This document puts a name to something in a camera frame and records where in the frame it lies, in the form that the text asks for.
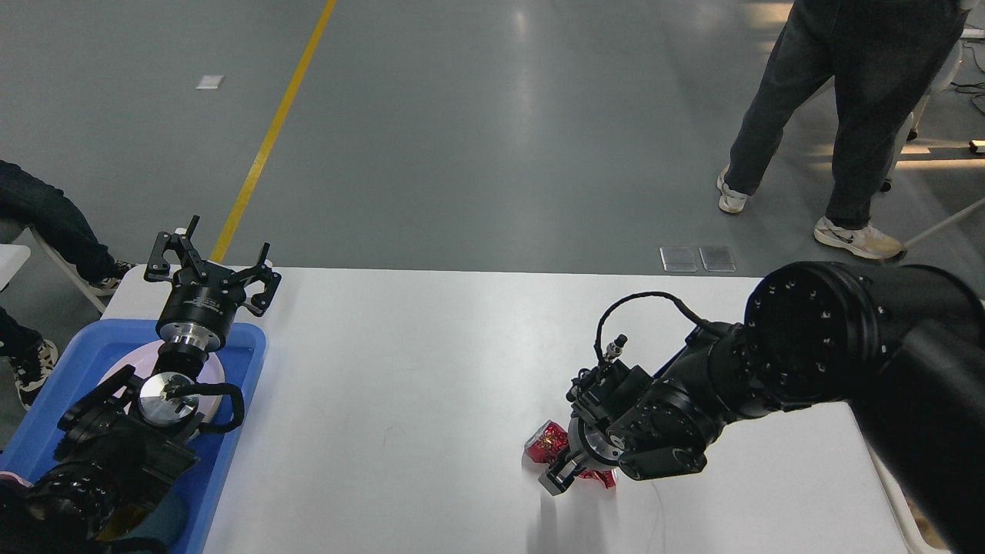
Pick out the left clear floor plate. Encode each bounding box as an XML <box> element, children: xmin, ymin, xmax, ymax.
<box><xmin>659</xmin><ymin>246</ymin><xmax>699</xmax><ymax>273</ymax></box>

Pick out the pink cup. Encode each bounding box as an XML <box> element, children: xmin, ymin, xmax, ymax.
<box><xmin>0</xmin><ymin>471</ymin><xmax>32</xmax><ymax>491</ymax></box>

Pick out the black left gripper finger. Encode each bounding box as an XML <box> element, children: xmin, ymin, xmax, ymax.
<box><xmin>143</xmin><ymin>215</ymin><xmax>217</xmax><ymax>287</ymax></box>
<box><xmin>226</xmin><ymin>242</ymin><xmax>282</xmax><ymax>318</ymax></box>

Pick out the pink plate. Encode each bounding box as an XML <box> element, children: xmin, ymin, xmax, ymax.
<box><xmin>99</xmin><ymin>340</ymin><xmax>222</xmax><ymax>429</ymax></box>

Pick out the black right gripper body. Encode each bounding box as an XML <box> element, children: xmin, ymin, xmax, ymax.
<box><xmin>567</xmin><ymin>415</ymin><xmax>623</xmax><ymax>471</ymax></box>

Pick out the clear floor plate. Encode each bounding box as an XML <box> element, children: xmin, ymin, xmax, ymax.
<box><xmin>659</xmin><ymin>246</ymin><xmax>699</xmax><ymax>273</ymax></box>
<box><xmin>699</xmin><ymin>246</ymin><xmax>736</xmax><ymax>272</ymax></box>

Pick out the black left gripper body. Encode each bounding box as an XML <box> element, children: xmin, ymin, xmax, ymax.
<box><xmin>157</xmin><ymin>273</ymin><xmax>246</xmax><ymax>352</ymax></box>

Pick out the white plastic bin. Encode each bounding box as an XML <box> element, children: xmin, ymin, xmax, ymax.
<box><xmin>866</xmin><ymin>445</ymin><xmax>951</xmax><ymax>553</ymax></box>

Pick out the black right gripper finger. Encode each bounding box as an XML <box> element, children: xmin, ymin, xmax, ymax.
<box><xmin>537</xmin><ymin>455</ymin><xmax>586</xmax><ymax>496</ymax></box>

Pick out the right clear floor plate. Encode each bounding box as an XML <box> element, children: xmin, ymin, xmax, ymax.
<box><xmin>699</xmin><ymin>246</ymin><xmax>736</xmax><ymax>272</ymax></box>

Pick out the standing person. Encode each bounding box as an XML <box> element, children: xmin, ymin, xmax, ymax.
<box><xmin>716</xmin><ymin>1</ymin><xmax>976</xmax><ymax>260</ymax></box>

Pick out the white office chair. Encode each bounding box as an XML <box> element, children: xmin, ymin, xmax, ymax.
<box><xmin>881</xmin><ymin>27</ymin><xmax>985</xmax><ymax>251</ymax></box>

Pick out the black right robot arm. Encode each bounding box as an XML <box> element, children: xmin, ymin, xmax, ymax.
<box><xmin>539</xmin><ymin>262</ymin><xmax>984</xmax><ymax>553</ymax></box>

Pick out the dark green cup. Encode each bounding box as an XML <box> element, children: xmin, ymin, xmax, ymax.
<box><xmin>95</xmin><ymin>493</ymin><xmax>189</xmax><ymax>553</ymax></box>

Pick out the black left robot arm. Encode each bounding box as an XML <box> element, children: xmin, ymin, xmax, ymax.
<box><xmin>2</xmin><ymin>216</ymin><xmax>282</xmax><ymax>553</ymax></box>

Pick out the red foil wrapper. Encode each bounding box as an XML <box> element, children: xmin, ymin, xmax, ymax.
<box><xmin>523</xmin><ymin>420</ymin><xmax>618</xmax><ymax>489</ymax></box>

